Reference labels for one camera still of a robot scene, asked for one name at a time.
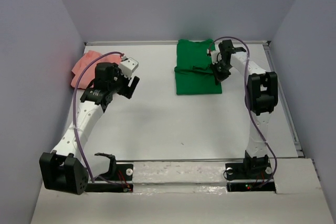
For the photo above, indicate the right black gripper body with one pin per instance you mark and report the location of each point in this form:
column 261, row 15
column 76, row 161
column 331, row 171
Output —
column 221, row 69

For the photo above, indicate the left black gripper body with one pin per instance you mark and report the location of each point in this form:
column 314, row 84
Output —
column 120, row 83

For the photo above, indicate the green t shirt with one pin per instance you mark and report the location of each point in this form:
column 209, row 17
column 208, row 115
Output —
column 193, row 75

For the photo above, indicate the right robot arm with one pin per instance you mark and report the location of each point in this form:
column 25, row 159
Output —
column 261, row 98

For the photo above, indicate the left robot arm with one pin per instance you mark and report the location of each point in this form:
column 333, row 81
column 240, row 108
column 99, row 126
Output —
column 66, row 168

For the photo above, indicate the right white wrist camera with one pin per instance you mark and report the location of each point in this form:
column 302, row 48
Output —
column 215, row 56

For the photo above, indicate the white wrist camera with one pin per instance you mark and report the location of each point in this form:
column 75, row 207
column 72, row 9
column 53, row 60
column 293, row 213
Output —
column 215, row 56
column 128, row 66

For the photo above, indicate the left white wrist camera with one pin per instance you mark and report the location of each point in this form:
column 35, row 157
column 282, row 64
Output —
column 128, row 66

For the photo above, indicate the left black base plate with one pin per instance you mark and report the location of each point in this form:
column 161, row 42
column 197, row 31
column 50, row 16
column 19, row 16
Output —
column 114, row 181

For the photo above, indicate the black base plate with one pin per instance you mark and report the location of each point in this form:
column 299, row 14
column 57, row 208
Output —
column 242, row 180
column 114, row 181

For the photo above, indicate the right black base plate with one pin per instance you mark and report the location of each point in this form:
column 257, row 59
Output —
column 242, row 180

